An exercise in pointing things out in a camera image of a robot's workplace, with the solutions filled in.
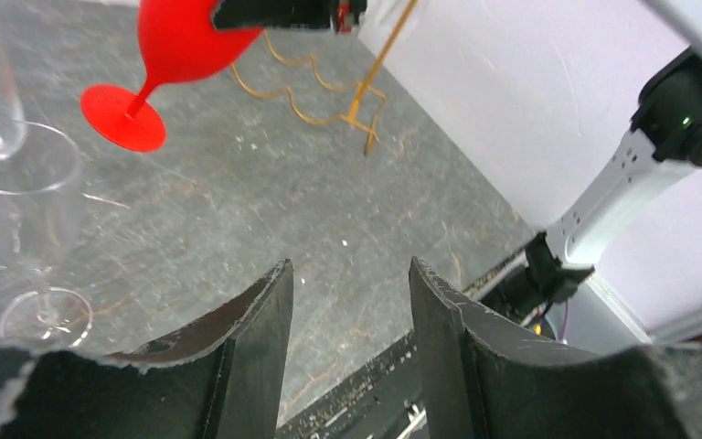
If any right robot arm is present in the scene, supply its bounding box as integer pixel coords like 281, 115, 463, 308
388, 1, 702, 320

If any gold wire glass rack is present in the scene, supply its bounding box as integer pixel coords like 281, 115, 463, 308
230, 1, 419, 156

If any red wine glass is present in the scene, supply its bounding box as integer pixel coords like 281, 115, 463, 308
80, 0, 262, 153

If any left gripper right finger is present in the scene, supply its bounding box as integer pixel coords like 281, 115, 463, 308
409, 257, 597, 438

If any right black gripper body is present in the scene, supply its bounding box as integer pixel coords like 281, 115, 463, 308
327, 0, 368, 32

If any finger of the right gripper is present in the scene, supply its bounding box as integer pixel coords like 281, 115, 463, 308
210, 0, 332, 30

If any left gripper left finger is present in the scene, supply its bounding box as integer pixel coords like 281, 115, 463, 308
113, 259, 293, 438

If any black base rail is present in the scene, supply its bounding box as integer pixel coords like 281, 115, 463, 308
276, 253, 547, 438

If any clear green-rimmed wine glass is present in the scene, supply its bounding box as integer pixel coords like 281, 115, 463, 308
0, 121, 92, 348

